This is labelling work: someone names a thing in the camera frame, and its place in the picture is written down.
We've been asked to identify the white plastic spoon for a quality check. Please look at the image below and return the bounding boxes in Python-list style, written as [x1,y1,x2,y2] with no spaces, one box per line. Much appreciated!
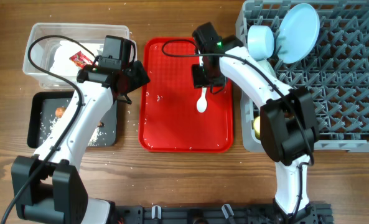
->
[196,87,207,113]

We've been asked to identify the red snack wrapper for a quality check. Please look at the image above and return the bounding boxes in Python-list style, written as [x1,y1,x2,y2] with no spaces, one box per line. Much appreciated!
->
[69,51,93,68]

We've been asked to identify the light blue bowl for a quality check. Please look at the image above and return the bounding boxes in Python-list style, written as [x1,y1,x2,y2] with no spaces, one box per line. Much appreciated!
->
[247,25,274,61]

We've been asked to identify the yellow plastic cup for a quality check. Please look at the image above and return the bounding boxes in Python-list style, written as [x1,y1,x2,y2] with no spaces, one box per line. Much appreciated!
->
[252,116,261,139]

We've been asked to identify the white rice pile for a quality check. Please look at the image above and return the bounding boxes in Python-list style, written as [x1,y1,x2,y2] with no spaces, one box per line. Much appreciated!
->
[37,111,104,146]

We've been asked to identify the white napkin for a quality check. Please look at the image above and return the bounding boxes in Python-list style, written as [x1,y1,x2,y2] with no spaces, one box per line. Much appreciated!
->
[49,40,103,77]

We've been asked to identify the light blue plate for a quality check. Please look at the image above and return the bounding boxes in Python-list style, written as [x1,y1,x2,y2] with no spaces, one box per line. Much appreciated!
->
[276,3,320,64]

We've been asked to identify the green bowl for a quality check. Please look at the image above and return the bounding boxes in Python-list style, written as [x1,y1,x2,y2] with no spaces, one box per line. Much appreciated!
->
[263,60,277,78]

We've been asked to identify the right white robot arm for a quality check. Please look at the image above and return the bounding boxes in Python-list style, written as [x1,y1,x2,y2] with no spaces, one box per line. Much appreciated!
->
[188,22,319,223]

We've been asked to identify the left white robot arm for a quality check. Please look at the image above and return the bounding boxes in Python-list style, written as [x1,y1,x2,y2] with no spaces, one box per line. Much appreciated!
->
[1,35,150,223]

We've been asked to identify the black waste tray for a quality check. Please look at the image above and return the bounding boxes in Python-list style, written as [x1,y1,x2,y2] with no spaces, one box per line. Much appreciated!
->
[27,91,118,148]

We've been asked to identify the grey dishwasher rack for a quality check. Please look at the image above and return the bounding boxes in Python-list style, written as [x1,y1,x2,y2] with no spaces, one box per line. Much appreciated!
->
[235,0,369,153]

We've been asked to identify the red plastic tray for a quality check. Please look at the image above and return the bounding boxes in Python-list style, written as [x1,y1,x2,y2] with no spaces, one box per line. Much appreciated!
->
[138,37,233,153]

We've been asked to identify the clear plastic bin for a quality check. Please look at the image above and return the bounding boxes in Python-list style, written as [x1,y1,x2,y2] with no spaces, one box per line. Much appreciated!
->
[22,23,131,90]

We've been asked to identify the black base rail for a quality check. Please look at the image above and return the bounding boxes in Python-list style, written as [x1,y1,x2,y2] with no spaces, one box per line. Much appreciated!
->
[113,203,334,224]

